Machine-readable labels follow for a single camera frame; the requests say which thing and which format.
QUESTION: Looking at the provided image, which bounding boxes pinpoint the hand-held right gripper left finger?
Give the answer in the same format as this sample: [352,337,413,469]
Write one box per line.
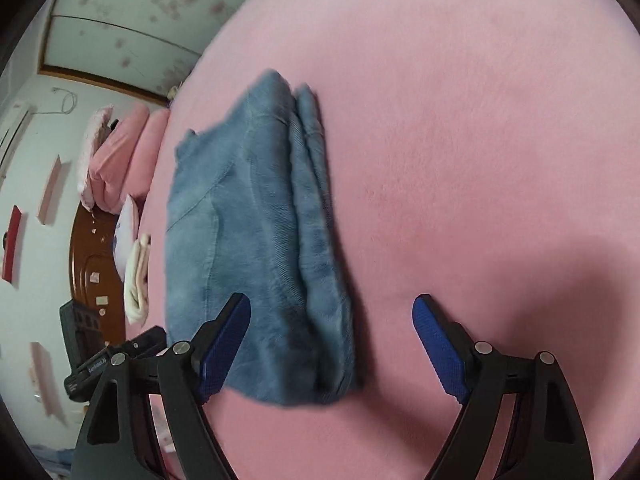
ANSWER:
[70,292,251,480]

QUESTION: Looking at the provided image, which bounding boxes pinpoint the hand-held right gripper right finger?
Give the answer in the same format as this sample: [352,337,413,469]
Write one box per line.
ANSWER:
[412,295,596,480]

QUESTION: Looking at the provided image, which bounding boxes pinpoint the blue denim jeans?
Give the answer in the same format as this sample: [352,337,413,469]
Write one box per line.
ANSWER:
[164,69,363,408]

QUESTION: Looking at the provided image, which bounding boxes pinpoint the black device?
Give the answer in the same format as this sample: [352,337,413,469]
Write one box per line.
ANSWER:
[59,301,103,361]

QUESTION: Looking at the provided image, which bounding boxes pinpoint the cream folded cloth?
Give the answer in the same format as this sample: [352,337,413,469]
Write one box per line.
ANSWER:
[124,234,151,325]

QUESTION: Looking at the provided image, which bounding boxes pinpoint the brown wooden headboard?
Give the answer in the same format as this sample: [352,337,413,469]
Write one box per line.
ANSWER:
[67,202,128,348]

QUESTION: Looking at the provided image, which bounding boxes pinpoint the white pillow with blue print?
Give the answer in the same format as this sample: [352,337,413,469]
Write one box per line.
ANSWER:
[112,195,140,281]

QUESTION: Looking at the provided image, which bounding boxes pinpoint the pink bed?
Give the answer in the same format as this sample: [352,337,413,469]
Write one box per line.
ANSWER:
[127,0,640,480]

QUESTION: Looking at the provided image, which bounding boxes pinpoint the pink folded quilt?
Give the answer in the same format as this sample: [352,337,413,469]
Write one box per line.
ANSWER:
[87,107,151,212]

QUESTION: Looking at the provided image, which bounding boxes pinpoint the floral light pink pillow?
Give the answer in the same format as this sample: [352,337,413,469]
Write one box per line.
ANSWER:
[77,105,116,211]

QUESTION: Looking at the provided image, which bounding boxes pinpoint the white air conditioner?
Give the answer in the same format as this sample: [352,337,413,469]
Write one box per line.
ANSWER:
[0,102,31,176]

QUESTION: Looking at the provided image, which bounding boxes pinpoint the white floral sliding wardrobe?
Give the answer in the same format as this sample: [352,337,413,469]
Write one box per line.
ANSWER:
[37,0,256,108]

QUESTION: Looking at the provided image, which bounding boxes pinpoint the pink wall shelf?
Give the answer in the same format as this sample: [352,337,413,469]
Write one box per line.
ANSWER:
[37,156,62,223]
[29,342,66,418]

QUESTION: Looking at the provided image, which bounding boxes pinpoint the red wall shelf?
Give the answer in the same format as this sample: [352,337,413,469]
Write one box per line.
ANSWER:
[1,205,25,283]

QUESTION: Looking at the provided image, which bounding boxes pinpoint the white air conditioner cable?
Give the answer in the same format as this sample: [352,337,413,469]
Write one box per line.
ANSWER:
[50,87,76,116]

